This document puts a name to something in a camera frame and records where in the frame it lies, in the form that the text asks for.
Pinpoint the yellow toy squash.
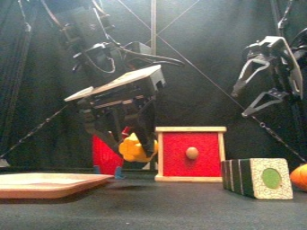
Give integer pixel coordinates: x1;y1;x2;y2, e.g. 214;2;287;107
118;132;159;164

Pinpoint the pink square plate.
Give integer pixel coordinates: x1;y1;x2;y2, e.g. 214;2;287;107
0;172;116;200

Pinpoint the red toy with blue feet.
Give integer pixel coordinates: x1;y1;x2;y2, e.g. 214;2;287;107
91;126;134;180

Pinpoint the red wooden drawer box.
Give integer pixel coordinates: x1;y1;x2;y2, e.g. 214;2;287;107
154;126;228;183

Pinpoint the speckled block with green circle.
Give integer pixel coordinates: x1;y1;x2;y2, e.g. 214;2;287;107
220;157;295;200

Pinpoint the orange toy pumpkin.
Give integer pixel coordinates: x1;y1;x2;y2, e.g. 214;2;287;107
290;163;307;192

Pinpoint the vertical metal frame pole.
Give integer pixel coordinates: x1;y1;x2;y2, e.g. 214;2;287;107
150;0;159;57

